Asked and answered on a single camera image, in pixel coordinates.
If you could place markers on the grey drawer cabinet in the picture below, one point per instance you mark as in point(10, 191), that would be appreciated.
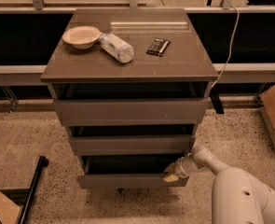
point(185, 70)

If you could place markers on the grey drawer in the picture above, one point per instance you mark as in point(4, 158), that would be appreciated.
point(130, 112)
point(128, 171)
point(131, 145)

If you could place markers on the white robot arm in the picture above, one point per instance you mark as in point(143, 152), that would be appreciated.
point(237, 196)

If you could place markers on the metal wire bracket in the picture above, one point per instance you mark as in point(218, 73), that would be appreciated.
point(11, 97)

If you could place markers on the black metal stand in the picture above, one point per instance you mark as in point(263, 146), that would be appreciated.
point(24, 198)

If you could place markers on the grey middle drawer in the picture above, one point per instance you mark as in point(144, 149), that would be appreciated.
point(131, 145)

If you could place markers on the black table leg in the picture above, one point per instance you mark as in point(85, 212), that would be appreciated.
point(215, 99)

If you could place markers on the white paper bowl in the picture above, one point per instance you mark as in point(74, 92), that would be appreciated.
point(81, 37)

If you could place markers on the grey top drawer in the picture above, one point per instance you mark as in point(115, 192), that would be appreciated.
point(130, 112)

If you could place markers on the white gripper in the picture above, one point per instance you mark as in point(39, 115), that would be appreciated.
point(181, 169)

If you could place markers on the grey bottom drawer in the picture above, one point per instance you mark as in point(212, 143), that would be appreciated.
point(128, 171)

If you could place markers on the cardboard box at left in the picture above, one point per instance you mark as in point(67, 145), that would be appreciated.
point(9, 211)

